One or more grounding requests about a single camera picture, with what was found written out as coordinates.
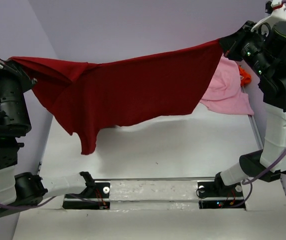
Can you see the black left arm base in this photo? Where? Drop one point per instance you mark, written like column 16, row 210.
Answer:
column 98, row 199

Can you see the pink t shirt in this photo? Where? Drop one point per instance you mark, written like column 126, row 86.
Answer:
column 224, row 94

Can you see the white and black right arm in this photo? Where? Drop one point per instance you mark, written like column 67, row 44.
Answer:
column 269, row 163

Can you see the white cardboard front cover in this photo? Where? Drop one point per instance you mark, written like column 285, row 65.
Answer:
column 264, row 218

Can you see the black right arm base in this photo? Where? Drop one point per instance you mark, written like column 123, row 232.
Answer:
column 211, row 197

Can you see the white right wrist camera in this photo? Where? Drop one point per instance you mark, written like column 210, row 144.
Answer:
column 276, row 11

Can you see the dark red t shirt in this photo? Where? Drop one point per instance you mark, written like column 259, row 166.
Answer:
column 87, row 97

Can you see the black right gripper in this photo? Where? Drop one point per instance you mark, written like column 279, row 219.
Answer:
column 234, row 42

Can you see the orange cloth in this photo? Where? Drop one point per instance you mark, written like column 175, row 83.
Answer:
column 245, row 77

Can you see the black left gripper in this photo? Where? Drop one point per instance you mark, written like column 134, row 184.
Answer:
column 8, row 68

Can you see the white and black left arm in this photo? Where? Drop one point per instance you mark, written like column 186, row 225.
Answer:
column 21, row 192

